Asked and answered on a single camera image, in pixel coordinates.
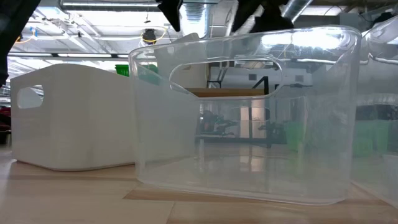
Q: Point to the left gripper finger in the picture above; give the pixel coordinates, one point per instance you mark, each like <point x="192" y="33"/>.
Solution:
<point x="245" y="12"/>
<point x="172" y="11"/>

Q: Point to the clear plastic basket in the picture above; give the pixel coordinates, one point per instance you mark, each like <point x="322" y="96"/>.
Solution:
<point x="329" y="155"/>
<point x="382" y="93"/>

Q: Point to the black background robot arm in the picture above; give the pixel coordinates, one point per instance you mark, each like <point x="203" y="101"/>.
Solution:
<point x="273" y="133"/>
<point x="227" y="124"/>

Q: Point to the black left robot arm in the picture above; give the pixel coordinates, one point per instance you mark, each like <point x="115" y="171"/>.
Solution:
<point x="14" y="31"/>

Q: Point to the wooden shelf with black legs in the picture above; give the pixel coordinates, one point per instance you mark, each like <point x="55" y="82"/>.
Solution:
<point x="224" y="92"/>

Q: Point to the ceiling light strip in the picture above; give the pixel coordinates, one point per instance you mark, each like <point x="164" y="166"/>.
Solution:
<point x="84" y="55"/>
<point x="31" y="54"/>
<point x="122" y="56"/>

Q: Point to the person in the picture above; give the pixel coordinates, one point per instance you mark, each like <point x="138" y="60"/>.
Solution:
<point x="209" y="119"/>

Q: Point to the red machine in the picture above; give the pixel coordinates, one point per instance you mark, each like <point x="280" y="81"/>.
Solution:
<point x="3" y="112"/>

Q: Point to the silver round air duct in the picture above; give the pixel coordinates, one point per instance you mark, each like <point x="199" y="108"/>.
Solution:
<point x="196" y="18"/>

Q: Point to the silver slanted air duct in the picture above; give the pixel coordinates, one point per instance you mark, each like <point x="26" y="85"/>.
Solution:
<point x="297" y="9"/>

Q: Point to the grey rectangular ceiling duct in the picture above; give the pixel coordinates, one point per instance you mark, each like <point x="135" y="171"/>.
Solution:
<point x="109" y="4"/>

